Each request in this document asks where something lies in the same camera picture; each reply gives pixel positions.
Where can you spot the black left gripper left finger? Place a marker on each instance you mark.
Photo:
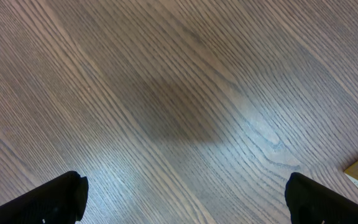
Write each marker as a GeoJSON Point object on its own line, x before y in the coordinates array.
{"type": "Point", "coordinates": [61, 200]}

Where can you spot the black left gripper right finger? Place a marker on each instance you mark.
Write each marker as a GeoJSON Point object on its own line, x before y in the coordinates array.
{"type": "Point", "coordinates": [312, 203]}

